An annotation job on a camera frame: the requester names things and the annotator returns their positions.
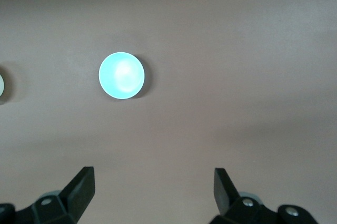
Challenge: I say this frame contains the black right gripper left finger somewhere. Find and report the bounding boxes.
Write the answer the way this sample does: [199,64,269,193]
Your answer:
[0,166,95,224]

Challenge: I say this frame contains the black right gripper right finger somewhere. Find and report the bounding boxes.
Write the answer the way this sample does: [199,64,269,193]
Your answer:
[212,168,316,224]

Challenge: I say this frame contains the light blue bowl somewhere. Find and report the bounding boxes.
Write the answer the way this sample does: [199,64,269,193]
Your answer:
[98,52,146,100]

